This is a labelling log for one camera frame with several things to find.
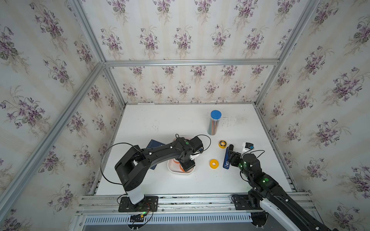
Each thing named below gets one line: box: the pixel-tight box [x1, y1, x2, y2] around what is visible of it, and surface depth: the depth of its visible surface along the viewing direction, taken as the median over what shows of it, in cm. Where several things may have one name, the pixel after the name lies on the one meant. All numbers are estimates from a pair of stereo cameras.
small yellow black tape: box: [218, 140, 228, 149], surface depth 97 cm
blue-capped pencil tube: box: [207, 109, 222, 136], surface depth 90 cm
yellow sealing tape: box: [209, 158, 220, 170], surface depth 88 cm
